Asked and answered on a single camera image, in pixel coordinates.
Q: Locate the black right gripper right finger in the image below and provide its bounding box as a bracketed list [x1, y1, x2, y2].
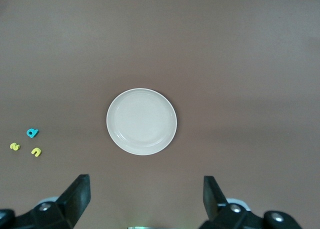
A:
[199, 175, 305, 229]

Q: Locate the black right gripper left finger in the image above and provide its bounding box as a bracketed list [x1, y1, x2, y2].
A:
[0, 173, 91, 229]

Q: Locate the teal foam letter p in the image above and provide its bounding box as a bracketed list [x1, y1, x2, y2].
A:
[25, 128, 40, 139]

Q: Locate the beige round plate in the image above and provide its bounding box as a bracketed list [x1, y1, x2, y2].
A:
[106, 87, 178, 156]

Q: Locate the brown table cover sheet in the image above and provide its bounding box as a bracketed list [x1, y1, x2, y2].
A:
[0, 0, 320, 229]

